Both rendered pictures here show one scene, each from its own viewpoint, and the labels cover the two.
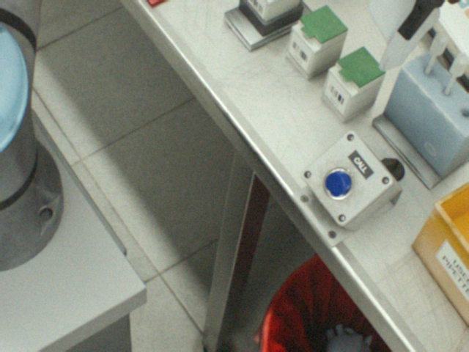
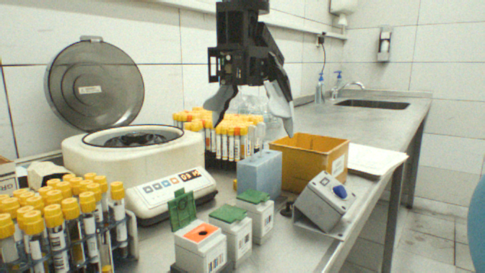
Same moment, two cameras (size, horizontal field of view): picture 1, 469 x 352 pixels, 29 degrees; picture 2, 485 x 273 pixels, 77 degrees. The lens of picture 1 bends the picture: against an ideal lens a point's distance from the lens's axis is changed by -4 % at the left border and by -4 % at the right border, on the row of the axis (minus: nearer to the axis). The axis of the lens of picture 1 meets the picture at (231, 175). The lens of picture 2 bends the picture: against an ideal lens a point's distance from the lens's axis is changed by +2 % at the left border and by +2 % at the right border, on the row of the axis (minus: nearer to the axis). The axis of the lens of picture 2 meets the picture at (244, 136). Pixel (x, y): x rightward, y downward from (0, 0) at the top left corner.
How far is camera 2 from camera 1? 0.97 m
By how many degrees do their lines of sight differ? 84
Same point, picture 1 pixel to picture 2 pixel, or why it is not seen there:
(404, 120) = not seen: hidden behind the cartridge
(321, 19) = (224, 213)
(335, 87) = (266, 217)
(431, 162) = (276, 195)
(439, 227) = (330, 162)
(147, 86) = not seen: outside the picture
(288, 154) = (317, 249)
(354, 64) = (254, 197)
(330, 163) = (331, 195)
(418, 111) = (267, 178)
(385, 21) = (280, 109)
